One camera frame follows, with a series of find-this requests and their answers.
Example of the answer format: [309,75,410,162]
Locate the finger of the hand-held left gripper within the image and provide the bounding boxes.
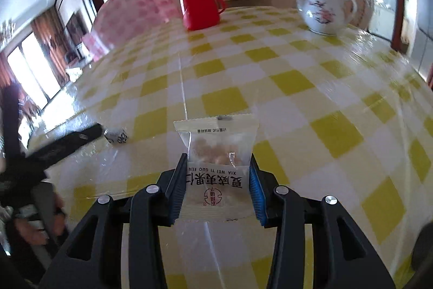
[27,123,104,172]

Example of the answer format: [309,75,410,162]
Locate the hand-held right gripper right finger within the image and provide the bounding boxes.
[248,154,396,289]

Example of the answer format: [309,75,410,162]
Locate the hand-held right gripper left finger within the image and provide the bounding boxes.
[39,153,188,289]

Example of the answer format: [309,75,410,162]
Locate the small teal printed packet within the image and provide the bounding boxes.
[104,127,129,145]

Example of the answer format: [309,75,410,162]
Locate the clear nut packet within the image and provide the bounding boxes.
[173,113,258,222]

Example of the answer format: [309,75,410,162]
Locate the person's left hand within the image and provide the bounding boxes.
[12,197,68,246]

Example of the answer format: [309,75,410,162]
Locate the yellow checkered tablecloth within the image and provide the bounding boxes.
[25,5,433,289]

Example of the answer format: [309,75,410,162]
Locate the brown curtain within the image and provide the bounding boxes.
[31,9,69,87]

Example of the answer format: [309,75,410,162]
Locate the pink checkered cloth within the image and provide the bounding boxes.
[83,0,185,63]

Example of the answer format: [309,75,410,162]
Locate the white floral teapot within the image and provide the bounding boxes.
[291,0,357,36]

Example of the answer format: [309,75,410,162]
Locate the red thermos jug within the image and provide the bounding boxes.
[178,0,227,31]

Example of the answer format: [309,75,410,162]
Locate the grey refrigerator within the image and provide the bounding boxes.
[414,0,433,73]

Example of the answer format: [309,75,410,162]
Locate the wall television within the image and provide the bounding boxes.
[66,13,90,40]

